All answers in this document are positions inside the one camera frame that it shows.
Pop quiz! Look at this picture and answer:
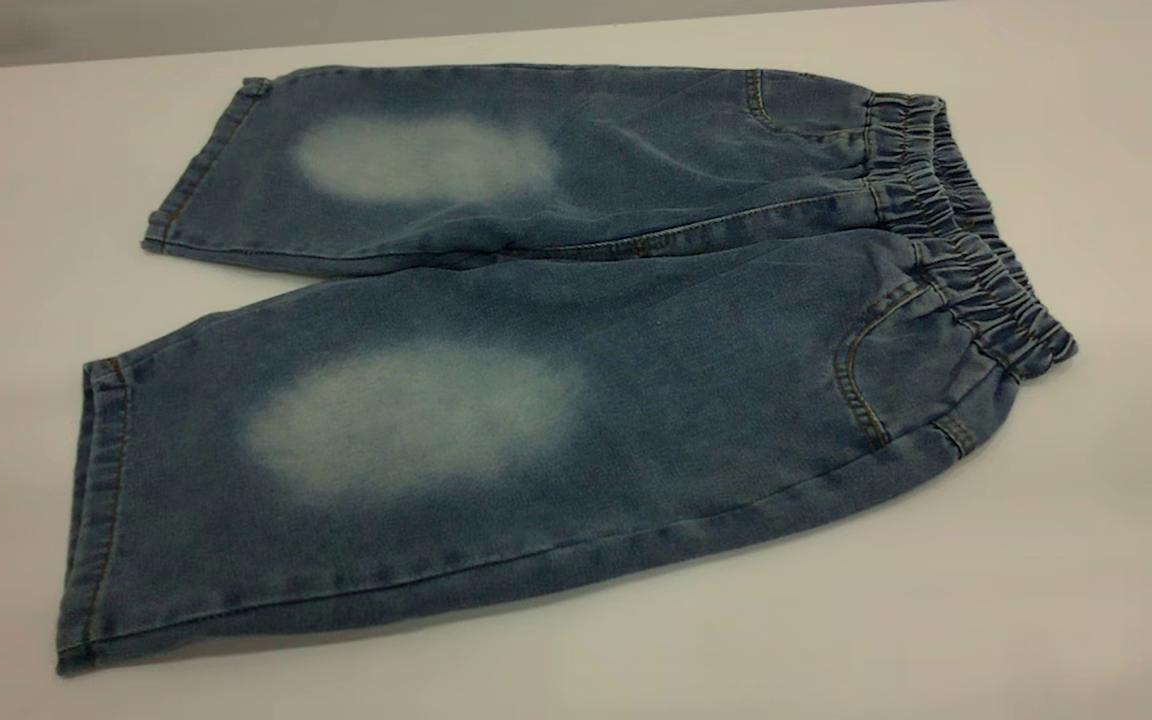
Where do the blue denim kids jeans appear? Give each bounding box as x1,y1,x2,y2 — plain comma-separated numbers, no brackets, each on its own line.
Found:
56,62,1079,677

